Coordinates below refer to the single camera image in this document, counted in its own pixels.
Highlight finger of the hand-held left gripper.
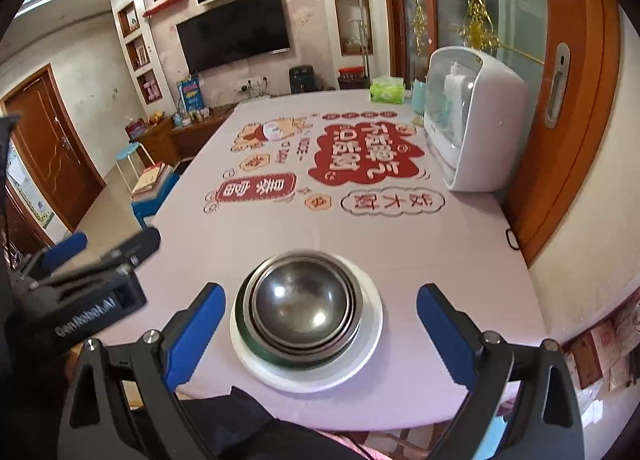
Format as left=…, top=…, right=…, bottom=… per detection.
left=99, top=227, right=162, bottom=272
left=20, top=232, right=88, bottom=282

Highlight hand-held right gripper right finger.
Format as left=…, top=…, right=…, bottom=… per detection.
left=416, top=283, right=586, bottom=460

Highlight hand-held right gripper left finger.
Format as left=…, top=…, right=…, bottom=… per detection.
left=57, top=282, right=227, bottom=460

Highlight green plate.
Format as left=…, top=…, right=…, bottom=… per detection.
left=229, top=250, right=385, bottom=394

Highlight large steel bowl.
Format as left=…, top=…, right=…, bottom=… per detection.
left=235, top=255, right=363, bottom=369

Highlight square blue stool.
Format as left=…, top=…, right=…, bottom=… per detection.
left=131, top=175, right=181, bottom=230

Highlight round light blue stool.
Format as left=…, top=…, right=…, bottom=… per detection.
left=116, top=142, right=153, bottom=186

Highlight brown wooden room door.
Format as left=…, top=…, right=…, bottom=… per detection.
left=2, top=65, right=106, bottom=231

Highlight dark clothing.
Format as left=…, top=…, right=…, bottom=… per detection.
left=175, top=386, right=371, bottom=460

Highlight low wooden cabinet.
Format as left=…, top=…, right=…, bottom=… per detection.
left=135, top=102, right=238, bottom=166

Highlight blue printed poster board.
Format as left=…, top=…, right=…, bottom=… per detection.
left=176, top=76, right=207, bottom=113

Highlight printed cardboard boxes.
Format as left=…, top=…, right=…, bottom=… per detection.
left=565, top=285, right=640, bottom=393

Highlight white sterilizer cabinet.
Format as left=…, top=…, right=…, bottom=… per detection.
left=424, top=46, right=530, bottom=192

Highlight light blue canister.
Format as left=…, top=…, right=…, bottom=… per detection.
left=411, top=79, right=428, bottom=115

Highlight small black heater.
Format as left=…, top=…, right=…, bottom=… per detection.
left=289, top=65, right=316, bottom=95

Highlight white teal bottle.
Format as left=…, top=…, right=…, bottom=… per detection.
left=444, top=62, right=463, bottom=111

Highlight green tissue box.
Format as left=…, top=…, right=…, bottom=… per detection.
left=370, top=76, right=406, bottom=104

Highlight red lidded jars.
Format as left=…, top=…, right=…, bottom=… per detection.
left=337, top=67, right=366, bottom=91

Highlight wooden sliding door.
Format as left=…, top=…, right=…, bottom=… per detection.
left=502, top=0, right=623, bottom=266

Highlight hanging gold ornament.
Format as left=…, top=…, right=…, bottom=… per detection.
left=457, top=0, right=501, bottom=56
left=410, top=0, right=431, bottom=56

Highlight colourful wall chart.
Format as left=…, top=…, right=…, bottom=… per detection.
left=7, top=140, right=56, bottom=231

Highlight white wall socket strip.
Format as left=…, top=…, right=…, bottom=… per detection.
left=235, top=75, right=268, bottom=93

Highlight black wall television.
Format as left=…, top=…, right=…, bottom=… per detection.
left=176, top=0, right=292, bottom=76

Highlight red wall shelf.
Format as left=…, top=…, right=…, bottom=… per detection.
left=142, top=0, right=191, bottom=18

